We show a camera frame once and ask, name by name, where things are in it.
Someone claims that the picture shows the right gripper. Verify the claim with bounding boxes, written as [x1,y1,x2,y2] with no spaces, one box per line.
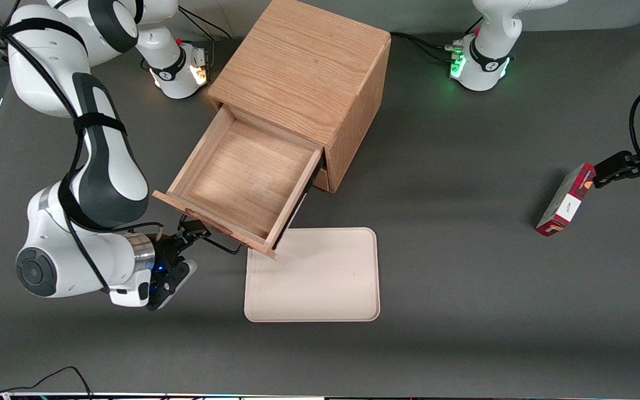
[147,221,211,311]

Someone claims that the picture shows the black metal drawer handle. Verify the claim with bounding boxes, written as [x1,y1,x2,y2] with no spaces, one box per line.
[179,217,243,255]

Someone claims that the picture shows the red and white snack box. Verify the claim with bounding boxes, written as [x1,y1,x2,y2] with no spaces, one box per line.
[536,162,597,237]

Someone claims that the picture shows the beige plastic tray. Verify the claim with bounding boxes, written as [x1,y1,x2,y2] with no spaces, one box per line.
[244,227,381,323]

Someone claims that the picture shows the oak wooden cabinet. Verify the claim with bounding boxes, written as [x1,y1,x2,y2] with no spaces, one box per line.
[207,0,392,193]

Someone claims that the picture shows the thin black floor cable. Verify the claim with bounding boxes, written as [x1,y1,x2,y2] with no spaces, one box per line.
[0,366,94,400]

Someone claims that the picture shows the black right arm base cable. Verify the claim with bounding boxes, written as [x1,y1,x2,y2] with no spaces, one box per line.
[176,8,234,42]

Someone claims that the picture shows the black arm base cable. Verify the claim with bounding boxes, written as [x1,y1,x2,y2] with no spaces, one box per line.
[391,32,465,62]
[176,8,234,42]

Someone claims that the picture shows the black left arm base cable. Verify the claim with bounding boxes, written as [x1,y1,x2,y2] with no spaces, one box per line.
[391,32,465,62]

